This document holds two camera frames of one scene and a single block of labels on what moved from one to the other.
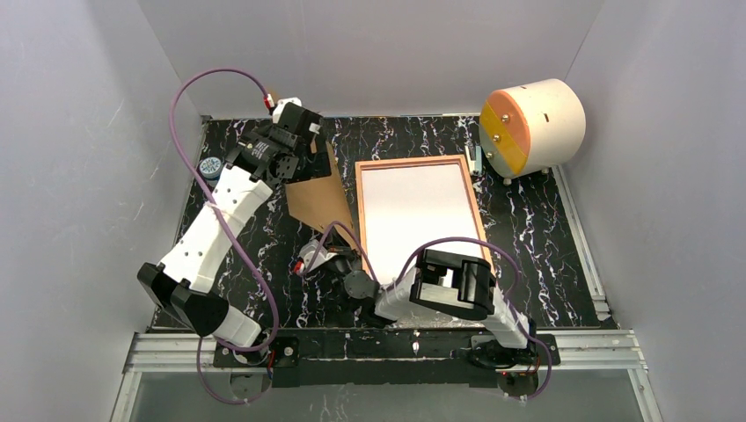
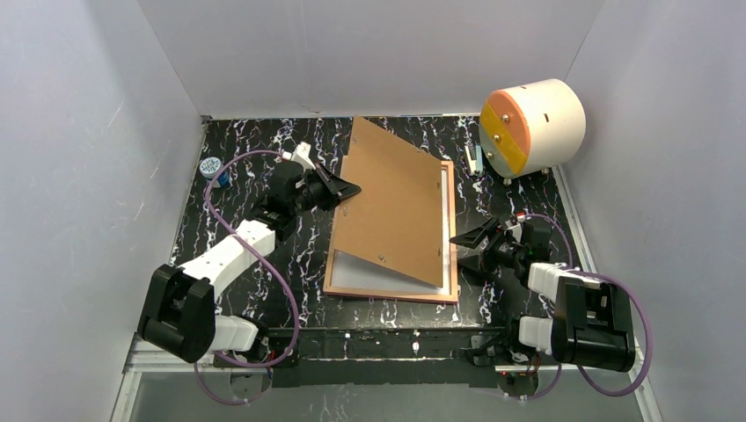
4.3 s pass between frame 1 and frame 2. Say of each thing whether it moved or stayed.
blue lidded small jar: stayed
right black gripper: moved
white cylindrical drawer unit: stayed
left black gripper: moved
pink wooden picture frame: moved
